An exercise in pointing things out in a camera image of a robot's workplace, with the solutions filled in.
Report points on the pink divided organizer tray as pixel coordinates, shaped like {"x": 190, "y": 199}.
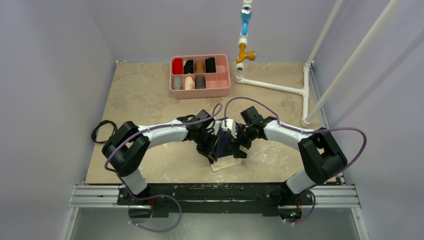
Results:
{"x": 217, "y": 84}

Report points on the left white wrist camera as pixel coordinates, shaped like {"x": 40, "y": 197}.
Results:
{"x": 217, "y": 128}

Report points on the brown rolled cloth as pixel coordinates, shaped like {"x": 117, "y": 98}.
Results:
{"x": 199, "y": 67}

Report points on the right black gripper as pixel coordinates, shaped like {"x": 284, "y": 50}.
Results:
{"x": 238, "y": 145}

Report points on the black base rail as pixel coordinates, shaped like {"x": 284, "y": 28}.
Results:
{"x": 270, "y": 199}

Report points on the red rolled cloth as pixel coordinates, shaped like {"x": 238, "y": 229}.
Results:
{"x": 177, "y": 66}

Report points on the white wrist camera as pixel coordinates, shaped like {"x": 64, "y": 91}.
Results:
{"x": 229, "y": 126}
{"x": 217, "y": 128}

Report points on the orange pipe valve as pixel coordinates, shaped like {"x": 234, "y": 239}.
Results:
{"x": 245, "y": 55}

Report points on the blue pipe valve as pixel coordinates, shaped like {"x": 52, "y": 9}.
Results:
{"x": 245, "y": 14}

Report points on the white pvc pipe frame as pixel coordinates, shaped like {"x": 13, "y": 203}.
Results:
{"x": 323, "y": 43}

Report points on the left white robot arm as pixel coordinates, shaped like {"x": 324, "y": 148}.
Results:
{"x": 126, "y": 148}

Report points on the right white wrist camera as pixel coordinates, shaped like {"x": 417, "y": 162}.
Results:
{"x": 229, "y": 126}

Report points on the peach rolled cloth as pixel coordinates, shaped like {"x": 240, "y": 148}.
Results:
{"x": 188, "y": 83}

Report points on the dark grey rolled cloth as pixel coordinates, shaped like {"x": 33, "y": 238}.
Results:
{"x": 200, "y": 82}

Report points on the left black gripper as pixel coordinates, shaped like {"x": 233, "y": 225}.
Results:
{"x": 210, "y": 153}

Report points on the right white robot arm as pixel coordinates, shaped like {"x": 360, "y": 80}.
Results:
{"x": 321, "y": 156}

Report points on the aluminium extrusion frame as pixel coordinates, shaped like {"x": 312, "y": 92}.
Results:
{"x": 106, "y": 196}

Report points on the black rolled cloth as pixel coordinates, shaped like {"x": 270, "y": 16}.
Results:
{"x": 188, "y": 67}
{"x": 210, "y": 65}

